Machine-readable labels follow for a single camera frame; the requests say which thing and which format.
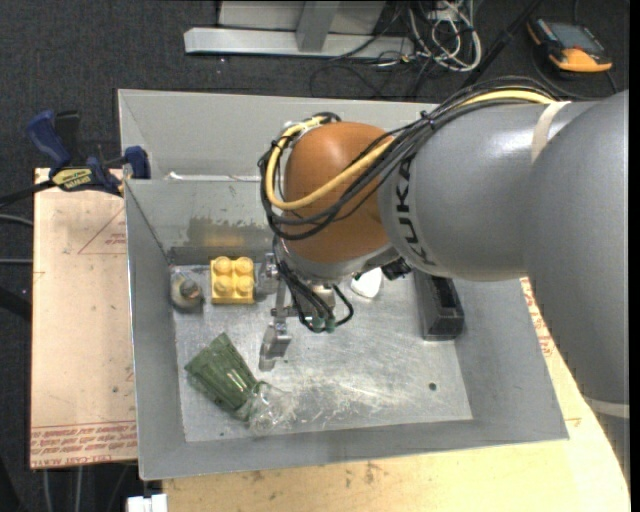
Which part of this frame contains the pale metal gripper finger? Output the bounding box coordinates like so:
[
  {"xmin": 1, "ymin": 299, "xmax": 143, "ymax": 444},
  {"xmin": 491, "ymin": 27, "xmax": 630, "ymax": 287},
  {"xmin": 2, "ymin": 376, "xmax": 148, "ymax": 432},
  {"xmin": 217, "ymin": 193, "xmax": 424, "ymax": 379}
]
[
  {"xmin": 255, "ymin": 251, "xmax": 282, "ymax": 302},
  {"xmin": 257, "ymin": 321, "xmax": 293, "ymax": 373}
]

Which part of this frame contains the yellow toy brick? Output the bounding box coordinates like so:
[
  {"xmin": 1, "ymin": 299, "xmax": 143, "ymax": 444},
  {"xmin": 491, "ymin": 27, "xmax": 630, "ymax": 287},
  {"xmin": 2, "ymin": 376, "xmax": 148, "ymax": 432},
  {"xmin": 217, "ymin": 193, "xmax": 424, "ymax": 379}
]
[{"xmin": 209, "ymin": 255, "xmax": 258, "ymax": 306}]

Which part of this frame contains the clear glass round stopper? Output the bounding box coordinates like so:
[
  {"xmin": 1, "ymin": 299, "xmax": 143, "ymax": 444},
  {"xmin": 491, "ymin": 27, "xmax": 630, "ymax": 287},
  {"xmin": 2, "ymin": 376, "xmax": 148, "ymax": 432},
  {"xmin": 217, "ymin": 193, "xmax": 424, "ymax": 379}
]
[{"xmin": 169, "ymin": 271, "xmax": 205, "ymax": 312}]

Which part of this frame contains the grey metal bin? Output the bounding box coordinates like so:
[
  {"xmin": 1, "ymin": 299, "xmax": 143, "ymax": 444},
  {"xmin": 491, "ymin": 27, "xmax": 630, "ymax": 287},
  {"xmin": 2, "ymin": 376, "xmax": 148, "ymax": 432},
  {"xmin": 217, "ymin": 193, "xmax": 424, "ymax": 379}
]
[{"xmin": 117, "ymin": 88, "xmax": 570, "ymax": 481}]

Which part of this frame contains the dark green flat block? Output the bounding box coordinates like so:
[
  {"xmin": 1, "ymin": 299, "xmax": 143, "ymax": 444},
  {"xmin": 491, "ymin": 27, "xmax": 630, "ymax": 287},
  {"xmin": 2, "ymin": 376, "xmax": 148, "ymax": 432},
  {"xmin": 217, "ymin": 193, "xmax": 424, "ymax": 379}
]
[{"xmin": 414, "ymin": 272, "xmax": 467, "ymax": 342}]

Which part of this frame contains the brown cardboard board, red print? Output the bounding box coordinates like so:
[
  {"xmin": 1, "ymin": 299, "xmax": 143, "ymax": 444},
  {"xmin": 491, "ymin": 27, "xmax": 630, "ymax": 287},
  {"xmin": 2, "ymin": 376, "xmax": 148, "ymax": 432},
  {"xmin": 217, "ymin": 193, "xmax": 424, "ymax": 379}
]
[{"xmin": 29, "ymin": 167, "xmax": 581, "ymax": 471}]

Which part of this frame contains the black cylinder on white bracket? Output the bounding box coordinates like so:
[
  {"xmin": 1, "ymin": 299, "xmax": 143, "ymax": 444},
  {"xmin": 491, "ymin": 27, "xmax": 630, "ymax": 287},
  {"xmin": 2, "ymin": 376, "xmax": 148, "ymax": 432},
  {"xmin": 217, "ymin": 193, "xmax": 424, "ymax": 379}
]
[{"xmin": 349, "ymin": 256, "xmax": 414, "ymax": 302}]

